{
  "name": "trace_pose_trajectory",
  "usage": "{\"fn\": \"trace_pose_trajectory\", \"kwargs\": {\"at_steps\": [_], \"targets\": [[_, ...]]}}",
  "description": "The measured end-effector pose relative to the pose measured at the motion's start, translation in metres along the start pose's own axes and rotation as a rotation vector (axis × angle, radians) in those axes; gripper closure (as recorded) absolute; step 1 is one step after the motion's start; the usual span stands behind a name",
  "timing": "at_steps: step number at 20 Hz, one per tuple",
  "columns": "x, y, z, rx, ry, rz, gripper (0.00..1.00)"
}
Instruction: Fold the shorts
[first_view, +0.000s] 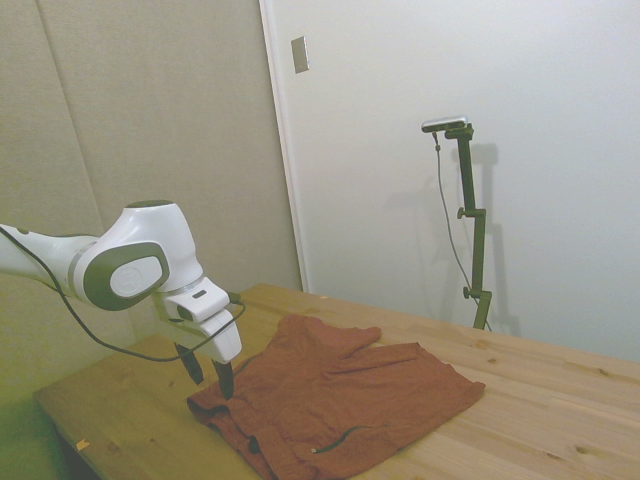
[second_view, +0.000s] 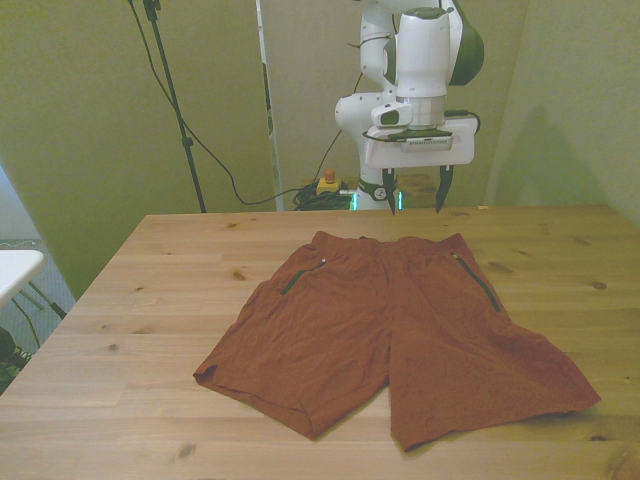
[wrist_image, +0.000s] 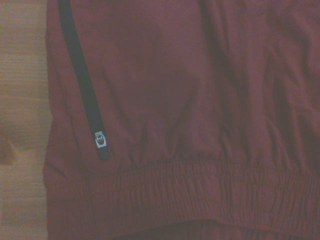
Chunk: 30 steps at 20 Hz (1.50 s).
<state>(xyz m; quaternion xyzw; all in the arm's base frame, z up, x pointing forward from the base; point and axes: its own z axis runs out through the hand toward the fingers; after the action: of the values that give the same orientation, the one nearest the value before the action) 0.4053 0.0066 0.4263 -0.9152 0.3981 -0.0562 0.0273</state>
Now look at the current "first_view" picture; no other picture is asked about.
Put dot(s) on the rust red shorts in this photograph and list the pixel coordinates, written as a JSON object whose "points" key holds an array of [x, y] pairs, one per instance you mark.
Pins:
{"points": [[325, 400]]}

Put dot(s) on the small orange tape piece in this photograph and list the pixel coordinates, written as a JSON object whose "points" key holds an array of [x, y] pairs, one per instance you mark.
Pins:
{"points": [[82, 444]]}

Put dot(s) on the grey wall switch plate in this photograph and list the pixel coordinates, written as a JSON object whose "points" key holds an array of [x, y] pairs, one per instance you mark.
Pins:
{"points": [[300, 55]]}

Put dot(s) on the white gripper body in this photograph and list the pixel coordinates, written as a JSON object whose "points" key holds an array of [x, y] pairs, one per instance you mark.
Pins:
{"points": [[227, 348]]}

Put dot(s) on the white door frame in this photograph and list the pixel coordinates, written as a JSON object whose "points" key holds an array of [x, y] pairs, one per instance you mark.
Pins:
{"points": [[287, 150]]}

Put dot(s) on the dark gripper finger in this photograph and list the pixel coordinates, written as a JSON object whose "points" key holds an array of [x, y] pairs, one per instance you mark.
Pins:
{"points": [[190, 362], [225, 380]]}

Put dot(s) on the dark jointed camera stand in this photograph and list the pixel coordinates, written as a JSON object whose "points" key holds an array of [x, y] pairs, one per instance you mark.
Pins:
{"points": [[467, 175]]}

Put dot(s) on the silver camera on stand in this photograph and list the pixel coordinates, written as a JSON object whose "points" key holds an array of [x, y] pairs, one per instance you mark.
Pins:
{"points": [[445, 123]]}

